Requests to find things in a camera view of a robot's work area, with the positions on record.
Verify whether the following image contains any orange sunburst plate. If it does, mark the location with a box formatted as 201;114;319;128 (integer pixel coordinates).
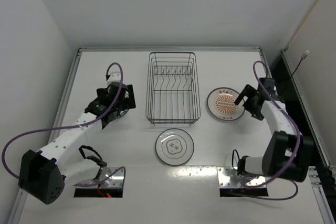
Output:
206;87;245;122

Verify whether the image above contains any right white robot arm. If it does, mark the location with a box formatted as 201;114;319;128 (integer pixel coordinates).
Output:
234;78;314;182

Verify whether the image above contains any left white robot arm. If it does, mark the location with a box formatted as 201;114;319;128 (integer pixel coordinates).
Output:
18;82;136;205

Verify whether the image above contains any white plate dark rim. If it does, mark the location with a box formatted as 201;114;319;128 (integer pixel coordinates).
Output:
155;128;195;166

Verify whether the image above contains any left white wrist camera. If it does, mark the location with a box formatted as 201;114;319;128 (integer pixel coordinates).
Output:
107;72;121;82

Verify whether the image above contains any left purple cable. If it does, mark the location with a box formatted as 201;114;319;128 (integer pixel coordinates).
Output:
2;62;127;186

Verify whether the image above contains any purple cable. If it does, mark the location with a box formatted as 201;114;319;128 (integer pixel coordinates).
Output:
228;60;303;200
2;62;127;186

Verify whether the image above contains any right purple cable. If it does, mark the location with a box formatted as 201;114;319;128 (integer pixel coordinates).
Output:
228;60;303;200

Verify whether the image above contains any grey wire dish rack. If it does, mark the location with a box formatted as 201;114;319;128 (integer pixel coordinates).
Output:
145;51;201;125

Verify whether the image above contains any black wall cable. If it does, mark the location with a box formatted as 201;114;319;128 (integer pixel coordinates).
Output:
272;50;310;104

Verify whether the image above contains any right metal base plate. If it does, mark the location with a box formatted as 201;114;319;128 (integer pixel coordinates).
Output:
217;166;266;189

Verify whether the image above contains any metal base plate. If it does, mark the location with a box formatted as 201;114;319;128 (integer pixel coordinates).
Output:
75;166;126;190
217;166;266;189

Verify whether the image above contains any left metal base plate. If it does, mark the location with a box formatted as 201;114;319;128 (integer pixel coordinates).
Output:
75;166;126;190

